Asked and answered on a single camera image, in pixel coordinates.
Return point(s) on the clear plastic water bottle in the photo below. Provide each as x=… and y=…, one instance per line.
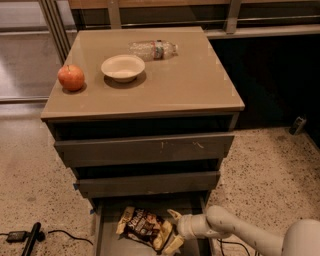
x=153, y=49

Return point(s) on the grey middle drawer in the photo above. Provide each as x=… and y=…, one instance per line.
x=148, y=185

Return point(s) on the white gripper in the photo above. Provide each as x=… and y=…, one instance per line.
x=185, y=227

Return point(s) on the black power adapter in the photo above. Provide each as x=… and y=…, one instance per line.
x=17, y=236

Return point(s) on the white paper bowl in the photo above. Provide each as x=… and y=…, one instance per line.
x=123, y=68

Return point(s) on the grey open bottom drawer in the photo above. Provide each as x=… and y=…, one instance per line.
x=109, y=243

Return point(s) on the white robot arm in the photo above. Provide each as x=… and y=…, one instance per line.
x=301, y=239

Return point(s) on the brown chip bag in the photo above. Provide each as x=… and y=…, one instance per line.
x=144, y=226

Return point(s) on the red apple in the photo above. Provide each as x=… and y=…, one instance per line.
x=71, y=77

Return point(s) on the metal railing frame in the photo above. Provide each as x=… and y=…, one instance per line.
x=219, y=19

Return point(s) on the black bar on floor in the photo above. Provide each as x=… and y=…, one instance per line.
x=36, y=235

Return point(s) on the grey top drawer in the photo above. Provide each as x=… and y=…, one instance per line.
x=138, y=150

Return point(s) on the grey drawer cabinet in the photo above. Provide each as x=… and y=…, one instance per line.
x=190, y=93

